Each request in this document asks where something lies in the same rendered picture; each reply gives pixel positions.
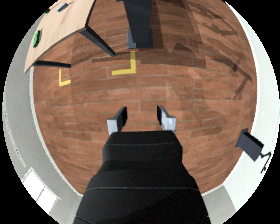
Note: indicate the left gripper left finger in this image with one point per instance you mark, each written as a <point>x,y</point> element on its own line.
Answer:
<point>115,124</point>

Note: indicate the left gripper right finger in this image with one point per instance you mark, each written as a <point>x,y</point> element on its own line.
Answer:
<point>168,122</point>

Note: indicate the jointed stand on dark box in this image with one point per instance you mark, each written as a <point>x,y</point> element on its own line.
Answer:
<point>248,143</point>

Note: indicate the white window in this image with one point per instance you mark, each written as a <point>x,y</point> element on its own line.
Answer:
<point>33,181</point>

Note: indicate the wooden table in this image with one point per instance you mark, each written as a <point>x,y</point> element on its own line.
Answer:
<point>63,23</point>

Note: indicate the green block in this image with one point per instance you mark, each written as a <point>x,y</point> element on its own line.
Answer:
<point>37,37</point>

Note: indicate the blue box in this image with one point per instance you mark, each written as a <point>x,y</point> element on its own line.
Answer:
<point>61,7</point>

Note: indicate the green can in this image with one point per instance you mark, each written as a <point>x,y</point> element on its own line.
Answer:
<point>46,11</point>

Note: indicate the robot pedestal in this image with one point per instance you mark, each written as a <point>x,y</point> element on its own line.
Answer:
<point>140,23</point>

